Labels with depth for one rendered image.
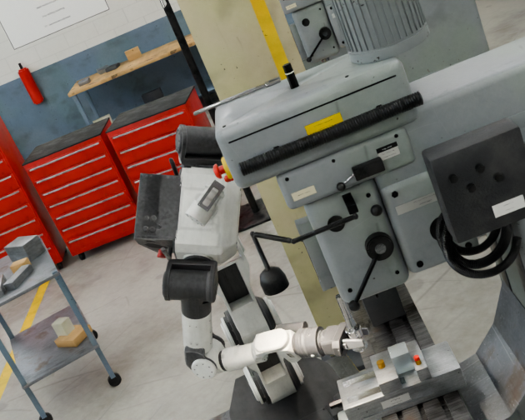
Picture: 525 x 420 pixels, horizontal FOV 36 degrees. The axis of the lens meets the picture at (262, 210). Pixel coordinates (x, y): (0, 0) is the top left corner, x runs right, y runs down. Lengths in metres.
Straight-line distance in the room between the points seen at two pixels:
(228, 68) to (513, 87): 1.96
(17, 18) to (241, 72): 7.79
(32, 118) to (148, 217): 9.25
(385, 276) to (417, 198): 0.23
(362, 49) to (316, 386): 1.65
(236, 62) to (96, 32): 7.53
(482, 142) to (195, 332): 1.10
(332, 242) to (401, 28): 0.55
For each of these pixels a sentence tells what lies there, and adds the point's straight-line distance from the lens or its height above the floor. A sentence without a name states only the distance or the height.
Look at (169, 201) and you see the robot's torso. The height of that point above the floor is 1.64.
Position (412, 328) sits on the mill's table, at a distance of 2.72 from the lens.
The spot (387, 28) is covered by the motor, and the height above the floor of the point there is 1.96.
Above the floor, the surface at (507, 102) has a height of 1.68.
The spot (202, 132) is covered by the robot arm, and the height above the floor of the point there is 1.77.
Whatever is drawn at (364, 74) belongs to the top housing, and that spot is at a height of 1.88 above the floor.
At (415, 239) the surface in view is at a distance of 2.07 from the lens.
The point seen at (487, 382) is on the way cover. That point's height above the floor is 0.85.
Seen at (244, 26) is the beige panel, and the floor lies 1.81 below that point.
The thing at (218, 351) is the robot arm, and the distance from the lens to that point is 2.54.
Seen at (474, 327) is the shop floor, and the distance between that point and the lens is 4.27.
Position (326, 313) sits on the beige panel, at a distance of 4.24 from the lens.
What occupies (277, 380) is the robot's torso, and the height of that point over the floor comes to 0.74.
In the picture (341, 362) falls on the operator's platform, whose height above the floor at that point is 0.40.
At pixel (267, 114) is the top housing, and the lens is 1.90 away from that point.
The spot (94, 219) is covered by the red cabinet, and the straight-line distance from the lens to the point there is 7.12.
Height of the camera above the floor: 2.38
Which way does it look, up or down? 21 degrees down
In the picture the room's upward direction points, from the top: 23 degrees counter-clockwise
